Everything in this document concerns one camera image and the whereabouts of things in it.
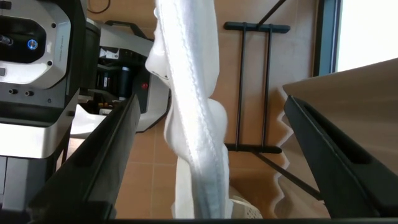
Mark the window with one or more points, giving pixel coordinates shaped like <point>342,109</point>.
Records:
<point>367,31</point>

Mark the white laundry basket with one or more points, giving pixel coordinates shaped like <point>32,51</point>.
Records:
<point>245,210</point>

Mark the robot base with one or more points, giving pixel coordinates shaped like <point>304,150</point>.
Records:
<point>31,130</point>

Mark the beige curtain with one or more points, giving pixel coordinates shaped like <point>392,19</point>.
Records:
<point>357,99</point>

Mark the black clothes rack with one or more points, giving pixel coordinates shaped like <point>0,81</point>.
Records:
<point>256,27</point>

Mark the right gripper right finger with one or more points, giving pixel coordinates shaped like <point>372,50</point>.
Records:
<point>348,180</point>

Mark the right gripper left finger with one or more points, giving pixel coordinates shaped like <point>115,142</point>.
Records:
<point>102,161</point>

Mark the white printed T-shirt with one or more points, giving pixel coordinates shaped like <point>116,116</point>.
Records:
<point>189,93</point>

